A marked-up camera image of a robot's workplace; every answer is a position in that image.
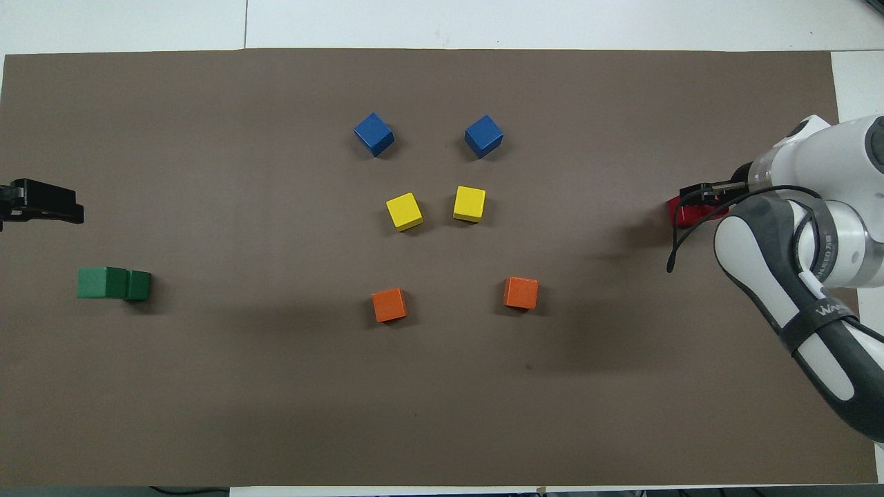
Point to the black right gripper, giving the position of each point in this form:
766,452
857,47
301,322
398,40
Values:
739,181

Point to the yellow wooden cube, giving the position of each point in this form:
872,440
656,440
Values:
404,211
469,203

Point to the blue wooden cube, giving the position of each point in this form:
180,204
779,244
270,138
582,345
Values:
483,136
373,134

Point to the red wooden cube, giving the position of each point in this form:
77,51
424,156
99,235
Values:
673,210
697,214

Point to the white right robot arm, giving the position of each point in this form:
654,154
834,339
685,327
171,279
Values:
794,248

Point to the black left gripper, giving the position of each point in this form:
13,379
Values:
7,201

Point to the green wooden cube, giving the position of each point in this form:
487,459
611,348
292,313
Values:
97,283
139,286

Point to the brown table mat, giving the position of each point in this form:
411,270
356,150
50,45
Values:
276,386

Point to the orange wooden cube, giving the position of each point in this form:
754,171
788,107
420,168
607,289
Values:
521,293
389,304

